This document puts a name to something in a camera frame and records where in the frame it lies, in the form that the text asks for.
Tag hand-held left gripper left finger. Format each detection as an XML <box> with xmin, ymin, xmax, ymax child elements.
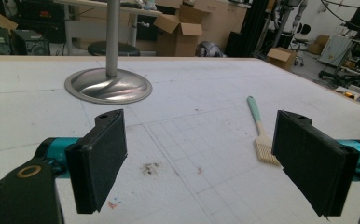
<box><xmin>64</xmin><ymin>108</ymin><xmax>129</xmax><ymax>215</ymax></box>

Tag small brown cardboard box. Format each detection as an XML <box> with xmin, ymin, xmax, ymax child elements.
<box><xmin>307</xmin><ymin>35</ymin><xmax>331</xmax><ymax>56</ymax></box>

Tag black office chair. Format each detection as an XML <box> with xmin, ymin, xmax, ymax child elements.
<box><xmin>291</xmin><ymin>22</ymin><xmax>312</xmax><ymax>67</ymax></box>

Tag teal handled wooden brush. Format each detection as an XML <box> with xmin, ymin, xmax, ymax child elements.
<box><xmin>246</xmin><ymin>95</ymin><xmax>282</xmax><ymax>166</ymax></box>

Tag white machine cabinet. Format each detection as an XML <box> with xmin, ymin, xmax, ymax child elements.
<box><xmin>317</xmin><ymin>33</ymin><xmax>353</xmax><ymax>68</ymax></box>

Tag black computer tower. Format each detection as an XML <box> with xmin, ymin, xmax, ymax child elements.
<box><xmin>13</xmin><ymin>29</ymin><xmax>50</xmax><ymax>56</ymax></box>

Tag small cardboard box with flap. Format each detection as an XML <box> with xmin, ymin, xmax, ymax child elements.
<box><xmin>266</xmin><ymin>47</ymin><xmax>298</xmax><ymax>71</ymax></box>

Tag metal stand with round base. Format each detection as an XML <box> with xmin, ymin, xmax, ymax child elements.
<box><xmin>63</xmin><ymin>0</ymin><xmax>153</xmax><ymax>105</ymax></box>

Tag silver rounded helmet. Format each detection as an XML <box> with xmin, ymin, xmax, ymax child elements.
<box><xmin>195</xmin><ymin>40</ymin><xmax>228</xmax><ymax>58</ymax></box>

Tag black curved cable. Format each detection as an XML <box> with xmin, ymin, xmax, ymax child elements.
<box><xmin>320</xmin><ymin>0</ymin><xmax>360</xmax><ymax>31</ymax></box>

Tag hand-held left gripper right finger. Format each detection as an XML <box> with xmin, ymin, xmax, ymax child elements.
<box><xmin>271</xmin><ymin>109</ymin><xmax>360</xmax><ymax>218</ymax></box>

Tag flat open cardboard box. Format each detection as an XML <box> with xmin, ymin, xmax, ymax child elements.
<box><xmin>0</xmin><ymin>11</ymin><xmax>19</xmax><ymax>32</ymax></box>

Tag dark crumb pile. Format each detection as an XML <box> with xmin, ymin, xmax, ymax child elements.
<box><xmin>140</xmin><ymin>161</ymin><xmax>161</xmax><ymax>175</ymax></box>

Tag black round stool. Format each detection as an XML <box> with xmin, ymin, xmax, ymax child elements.
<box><xmin>87</xmin><ymin>40</ymin><xmax>141</xmax><ymax>57</ymax></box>

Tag large open cardboard box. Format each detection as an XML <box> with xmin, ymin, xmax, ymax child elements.
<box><xmin>153</xmin><ymin>4</ymin><xmax>204</xmax><ymax>58</ymax></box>

